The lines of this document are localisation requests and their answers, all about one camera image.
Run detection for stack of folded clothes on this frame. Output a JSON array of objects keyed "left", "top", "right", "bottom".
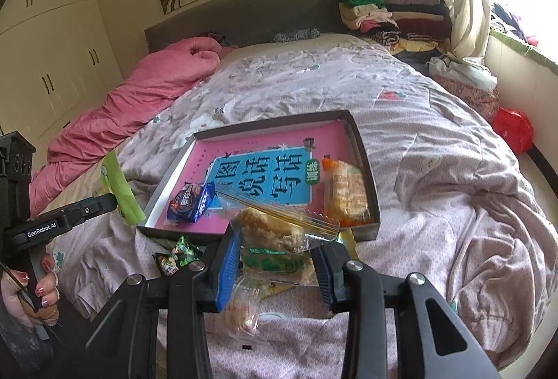
[{"left": 339, "top": 0, "right": 454, "bottom": 58}]

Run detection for green black snack packet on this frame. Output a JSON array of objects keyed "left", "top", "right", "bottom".
[{"left": 152, "top": 233, "right": 205, "bottom": 277}]

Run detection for person's left hand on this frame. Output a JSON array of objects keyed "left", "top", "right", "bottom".
[{"left": 0, "top": 254, "right": 60, "bottom": 328}]

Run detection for grey upholstered headboard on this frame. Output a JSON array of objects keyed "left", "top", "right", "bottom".
[{"left": 144, "top": 0, "right": 350, "bottom": 54}]

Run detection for red plastic bag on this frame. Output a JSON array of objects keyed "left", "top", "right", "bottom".
[{"left": 492, "top": 107, "right": 535, "bottom": 156}]

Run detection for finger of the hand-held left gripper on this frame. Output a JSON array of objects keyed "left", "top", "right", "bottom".
[{"left": 65, "top": 191, "right": 119, "bottom": 228}]

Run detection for yellow snack packet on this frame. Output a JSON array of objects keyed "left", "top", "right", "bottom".
[{"left": 337, "top": 228, "right": 359, "bottom": 258}]

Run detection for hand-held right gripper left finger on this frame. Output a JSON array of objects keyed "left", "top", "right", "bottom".
[{"left": 85, "top": 224, "right": 245, "bottom": 379}]

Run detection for floral lilac bed quilt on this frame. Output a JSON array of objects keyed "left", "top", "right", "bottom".
[{"left": 44, "top": 32, "right": 558, "bottom": 379}]

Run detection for floral fabric box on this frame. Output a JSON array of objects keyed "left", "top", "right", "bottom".
[{"left": 431, "top": 74, "right": 500, "bottom": 123}]

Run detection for orange cracker packet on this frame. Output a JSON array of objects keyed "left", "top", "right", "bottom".
[{"left": 321, "top": 157, "right": 376, "bottom": 228}]

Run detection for dark patterned cloth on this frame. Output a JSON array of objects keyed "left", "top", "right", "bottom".
[{"left": 269, "top": 26, "right": 322, "bottom": 44}]

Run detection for dark clothes on sill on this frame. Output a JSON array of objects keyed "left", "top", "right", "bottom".
[{"left": 490, "top": 1, "right": 542, "bottom": 49}]

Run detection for dark grey cardboard box tray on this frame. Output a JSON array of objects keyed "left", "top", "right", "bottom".
[{"left": 137, "top": 109, "right": 382, "bottom": 241}]

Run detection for pink quilt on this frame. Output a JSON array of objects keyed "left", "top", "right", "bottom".
[{"left": 28, "top": 36, "right": 228, "bottom": 217}]

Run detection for round pastry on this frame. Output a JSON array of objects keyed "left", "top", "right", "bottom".
[{"left": 222, "top": 276, "right": 263, "bottom": 339}]

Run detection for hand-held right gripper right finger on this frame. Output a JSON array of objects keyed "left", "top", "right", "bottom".
[{"left": 310, "top": 240, "right": 502, "bottom": 379}]

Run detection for clear pastry packet green label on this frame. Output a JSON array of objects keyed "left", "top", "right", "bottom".
[{"left": 216, "top": 191, "right": 341, "bottom": 289}]

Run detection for cream wardrobe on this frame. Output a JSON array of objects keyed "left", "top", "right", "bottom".
[{"left": 0, "top": 0, "right": 125, "bottom": 141}]

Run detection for light green snack packet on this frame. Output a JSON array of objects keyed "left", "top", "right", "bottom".
[{"left": 99, "top": 151, "right": 147, "bottom": 227}]

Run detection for blue cookie packet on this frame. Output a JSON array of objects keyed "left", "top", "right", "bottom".
[{"left": 166, "top": 181, "right": 217, "bottom": 225}]

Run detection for cream curtain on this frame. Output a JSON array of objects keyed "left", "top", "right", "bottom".
[{"left": 420, "top": 0, "right": 500, "bottom": 92}]

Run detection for white plastic bag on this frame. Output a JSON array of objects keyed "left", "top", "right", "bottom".
[{"left": 428, "top": 54, "right": 498, "bottom": 92}]

